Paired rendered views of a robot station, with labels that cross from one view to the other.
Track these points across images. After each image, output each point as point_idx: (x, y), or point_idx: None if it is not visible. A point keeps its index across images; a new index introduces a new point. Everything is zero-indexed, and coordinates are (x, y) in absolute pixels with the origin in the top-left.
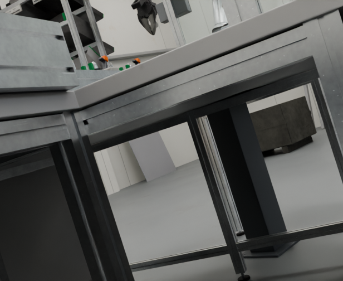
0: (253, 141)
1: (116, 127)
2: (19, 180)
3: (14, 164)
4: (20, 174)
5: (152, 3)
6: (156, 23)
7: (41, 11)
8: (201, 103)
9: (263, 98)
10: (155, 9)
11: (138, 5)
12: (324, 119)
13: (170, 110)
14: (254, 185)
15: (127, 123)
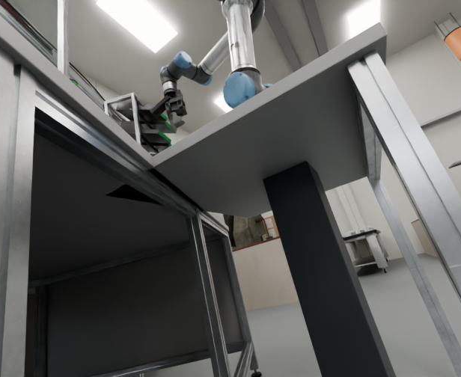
0: (318, 241)
1: (44, 249)
2: (171, 256)
3: (136, 250)
4: (163, 253)
5: (172, 100)
6: (171, 120)
7: (142, 145)
8: (87, 220)
9: (372, 149)
10: (179, 103)
11: (152, 114)
12: (411, 203)
13: (37, 238)
14: (307, 325)
15: (38, 247)
